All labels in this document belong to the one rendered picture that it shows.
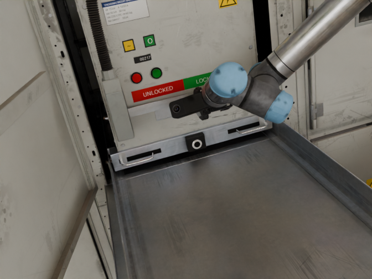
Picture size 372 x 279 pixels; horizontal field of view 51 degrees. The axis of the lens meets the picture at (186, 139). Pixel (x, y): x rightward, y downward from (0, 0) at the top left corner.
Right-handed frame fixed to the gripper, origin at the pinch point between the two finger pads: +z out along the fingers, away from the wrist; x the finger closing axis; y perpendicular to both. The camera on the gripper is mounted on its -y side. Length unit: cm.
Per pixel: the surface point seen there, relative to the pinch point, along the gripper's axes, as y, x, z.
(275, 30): 28.1, 15.7, -7.6
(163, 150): -11.9, -8.9, 10.0
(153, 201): -19.6, -22.4, -4.3
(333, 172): 26.1, -27.3, -19.5
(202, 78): 4.9, 8.7, 1.0
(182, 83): -1.6, 8.8, 0.9
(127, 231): -28.2, -27.3, -13.4
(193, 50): 3.5, 16.7, -3.6
